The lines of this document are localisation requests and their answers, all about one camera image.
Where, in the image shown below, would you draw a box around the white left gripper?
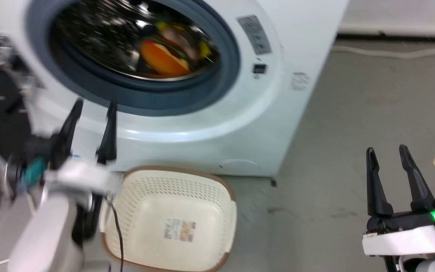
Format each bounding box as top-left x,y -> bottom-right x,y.
17,98 -> 124,198

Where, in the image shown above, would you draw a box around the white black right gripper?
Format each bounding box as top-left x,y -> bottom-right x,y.
361,144 -> 435,258

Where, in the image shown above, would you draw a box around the orange burger plush toy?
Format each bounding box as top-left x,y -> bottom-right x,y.
139,38 -> 192,77

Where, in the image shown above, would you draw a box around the cream perforated laundry basket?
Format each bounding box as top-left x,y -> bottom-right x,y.
100,165 -> 238,272

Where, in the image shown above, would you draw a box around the printed basket label sticker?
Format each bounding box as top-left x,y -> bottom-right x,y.
164,218 -> 197,243

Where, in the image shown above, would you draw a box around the white front-load washing machine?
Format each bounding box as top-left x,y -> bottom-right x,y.
0,0 -> 350,177

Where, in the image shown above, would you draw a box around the colourful clothes in drum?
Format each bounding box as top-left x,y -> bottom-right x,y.
154,21 -> 213,62

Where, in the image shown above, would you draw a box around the grey washer panel sticker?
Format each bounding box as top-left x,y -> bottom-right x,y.
236,15 -> 273,56

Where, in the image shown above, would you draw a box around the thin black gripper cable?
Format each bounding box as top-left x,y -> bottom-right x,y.
106,196 -> 125,272

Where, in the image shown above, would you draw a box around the white floor cable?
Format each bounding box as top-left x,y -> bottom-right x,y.
331,45 -> 435,60

